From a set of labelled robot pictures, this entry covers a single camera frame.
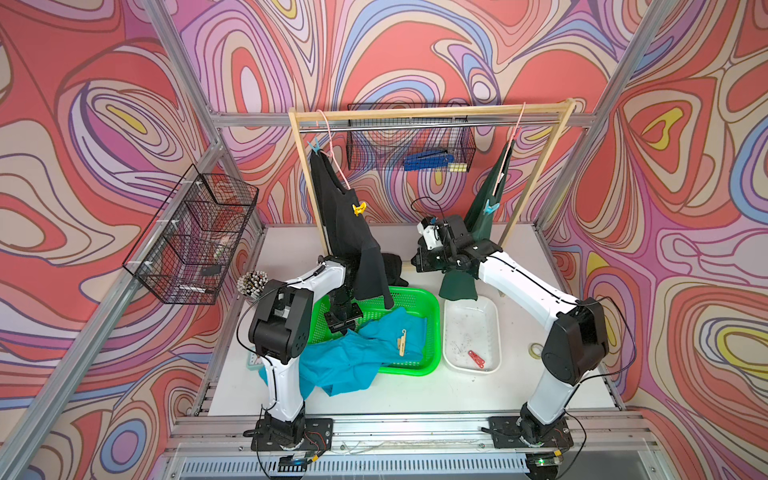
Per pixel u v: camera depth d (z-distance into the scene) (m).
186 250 0.79
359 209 0.63
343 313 0.78
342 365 0.73
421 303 0.90
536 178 0.75
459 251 0.64
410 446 0.73
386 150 1.01
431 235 0.75
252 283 0.82
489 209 0.65
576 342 0.46
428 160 0.91
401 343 0.86
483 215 0.68
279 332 0.52
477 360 0.85
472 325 0.91
